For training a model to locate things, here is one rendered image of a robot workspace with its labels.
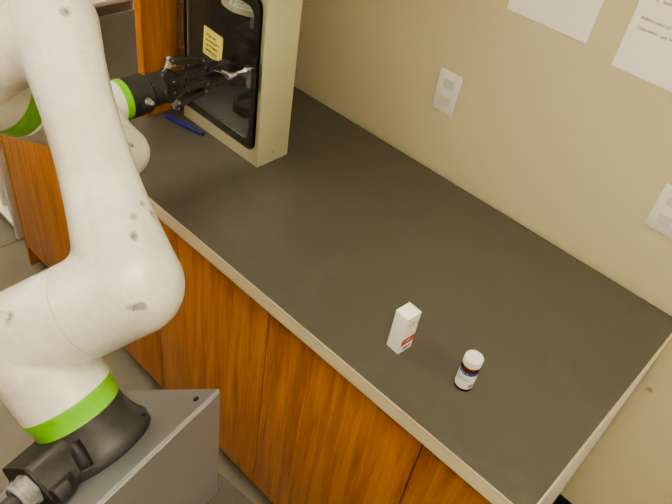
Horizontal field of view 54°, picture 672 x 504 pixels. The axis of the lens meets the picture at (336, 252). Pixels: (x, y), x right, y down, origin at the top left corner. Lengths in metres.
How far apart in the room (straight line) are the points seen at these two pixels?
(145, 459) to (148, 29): 1.27
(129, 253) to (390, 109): 1.30
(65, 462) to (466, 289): 0.97
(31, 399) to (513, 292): 1.08
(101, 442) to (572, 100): 1.25
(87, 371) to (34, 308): 0.11
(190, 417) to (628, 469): 1.49
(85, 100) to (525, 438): 0.95
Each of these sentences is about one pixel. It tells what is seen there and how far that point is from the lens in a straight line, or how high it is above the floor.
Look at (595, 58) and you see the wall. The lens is 1.62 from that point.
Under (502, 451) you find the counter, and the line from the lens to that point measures 1.31.
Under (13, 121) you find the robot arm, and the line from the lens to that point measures 1.16.
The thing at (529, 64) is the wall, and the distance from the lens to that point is 1.70.
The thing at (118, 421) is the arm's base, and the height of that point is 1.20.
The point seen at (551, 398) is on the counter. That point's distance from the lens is 1.42.
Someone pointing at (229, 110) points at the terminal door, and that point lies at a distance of 1.79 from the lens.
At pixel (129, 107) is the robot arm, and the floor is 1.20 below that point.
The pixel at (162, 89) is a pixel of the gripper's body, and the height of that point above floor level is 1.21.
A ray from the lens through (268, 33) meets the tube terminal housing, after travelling 1.62.
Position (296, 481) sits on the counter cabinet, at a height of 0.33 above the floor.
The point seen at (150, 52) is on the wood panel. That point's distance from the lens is 1.92.
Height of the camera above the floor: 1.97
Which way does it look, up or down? 41 degrees down
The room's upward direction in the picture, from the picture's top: 10 degrees clockwise
